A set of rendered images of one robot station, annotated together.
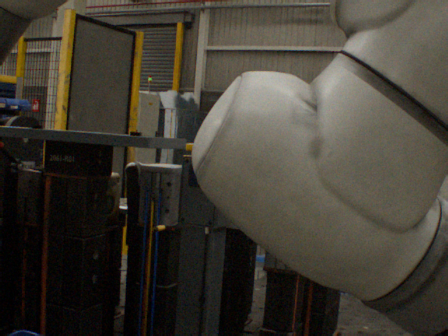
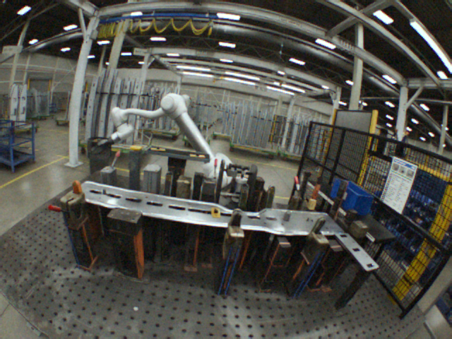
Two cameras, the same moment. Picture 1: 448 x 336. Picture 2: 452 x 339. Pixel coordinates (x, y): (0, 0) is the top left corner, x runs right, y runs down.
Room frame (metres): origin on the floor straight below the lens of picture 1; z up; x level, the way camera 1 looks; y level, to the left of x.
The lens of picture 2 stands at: (2.17, -0.02, 1.42)
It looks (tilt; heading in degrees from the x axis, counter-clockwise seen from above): 16 degrees down; 150
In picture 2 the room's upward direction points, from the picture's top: 11 degrees clockwise
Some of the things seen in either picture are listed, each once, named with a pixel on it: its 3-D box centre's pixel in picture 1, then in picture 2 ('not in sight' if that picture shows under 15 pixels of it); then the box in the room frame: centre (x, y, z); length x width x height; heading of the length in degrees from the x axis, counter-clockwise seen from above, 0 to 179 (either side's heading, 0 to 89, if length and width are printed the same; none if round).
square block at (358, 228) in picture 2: not in sight; (347, 251); (1.90, 0.99, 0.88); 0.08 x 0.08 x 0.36; 68
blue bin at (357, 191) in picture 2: not in sight; (351, 195); (1.67, 1.26, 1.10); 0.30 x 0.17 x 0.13; 153
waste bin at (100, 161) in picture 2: not in sight; (99, 158); (-1.44, -0.60, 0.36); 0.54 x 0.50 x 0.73; 154
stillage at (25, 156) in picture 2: not in sight; (12, 143); (-2.05, -3.19, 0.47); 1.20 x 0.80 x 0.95; 65
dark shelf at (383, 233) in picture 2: not in sight; (345, 205); (1.66, 1.26, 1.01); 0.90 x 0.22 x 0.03; 158
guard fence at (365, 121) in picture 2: not in sight; (340, 167); (0.62, 3.01, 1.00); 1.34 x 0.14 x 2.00; 154
